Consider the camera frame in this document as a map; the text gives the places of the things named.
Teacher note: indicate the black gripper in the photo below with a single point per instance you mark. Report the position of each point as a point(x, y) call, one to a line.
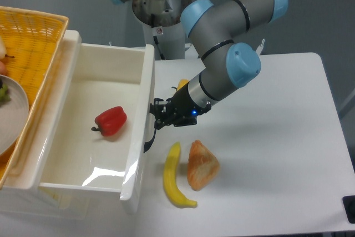
point(179, 110)

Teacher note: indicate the black top drawer handle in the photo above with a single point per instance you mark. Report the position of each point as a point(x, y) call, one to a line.
point(152, 128)

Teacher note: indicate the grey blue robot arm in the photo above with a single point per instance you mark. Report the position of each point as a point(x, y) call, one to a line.
point(228, 66)

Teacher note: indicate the white drawer cabinet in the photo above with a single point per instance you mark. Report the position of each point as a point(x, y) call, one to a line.
point(21, 191)

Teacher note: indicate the yellow bell pepper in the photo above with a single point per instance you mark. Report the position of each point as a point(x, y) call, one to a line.
point(180, 84)

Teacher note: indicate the orange bread pastry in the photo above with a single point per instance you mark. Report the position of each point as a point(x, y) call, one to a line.
point(202, 166)

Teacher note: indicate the red bell pepper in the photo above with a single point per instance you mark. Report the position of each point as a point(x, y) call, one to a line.
point(110, 121)

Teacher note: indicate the yellow banana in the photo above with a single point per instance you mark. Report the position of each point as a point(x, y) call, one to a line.
point(173, 193)

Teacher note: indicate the yellow wicker basket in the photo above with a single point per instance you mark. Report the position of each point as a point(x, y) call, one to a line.
point(33, 39)

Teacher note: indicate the grey plate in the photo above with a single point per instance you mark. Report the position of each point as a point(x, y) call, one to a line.
point(14, 114)

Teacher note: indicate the green grapes on plate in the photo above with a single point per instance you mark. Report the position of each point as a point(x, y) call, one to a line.
point(4, 93)

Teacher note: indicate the pear in basket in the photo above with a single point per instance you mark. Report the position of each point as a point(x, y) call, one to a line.
point(3, 50)

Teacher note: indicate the black object at table edge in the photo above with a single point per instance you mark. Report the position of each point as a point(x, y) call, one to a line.
point(349, 206)

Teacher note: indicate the metal table bracket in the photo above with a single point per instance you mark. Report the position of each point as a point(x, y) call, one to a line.
point(190, 52)
point(260, 47)

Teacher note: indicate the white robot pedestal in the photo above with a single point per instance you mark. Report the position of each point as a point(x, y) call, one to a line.
point(160, 20)

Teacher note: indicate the right metal table bracket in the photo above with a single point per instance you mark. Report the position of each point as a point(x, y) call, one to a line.
point(260, 47)

